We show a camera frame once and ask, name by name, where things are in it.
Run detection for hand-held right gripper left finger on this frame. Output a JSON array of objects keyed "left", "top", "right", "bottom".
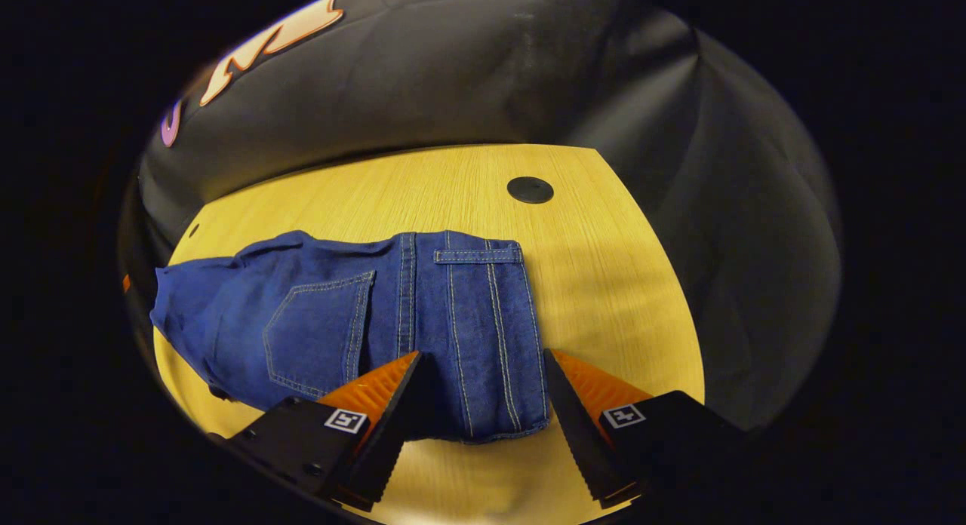
[{"left": 208, "top": 350, "right": 435, "bottom": 513}]

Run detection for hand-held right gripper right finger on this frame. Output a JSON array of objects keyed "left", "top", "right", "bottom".
[{"left": 543, "top": 349, "right": 748, "bottom": 509}]

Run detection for blue denim jeans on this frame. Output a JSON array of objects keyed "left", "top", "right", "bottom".
[{"left": 149, "top": 229, "right": 550, "bottom": 444}]

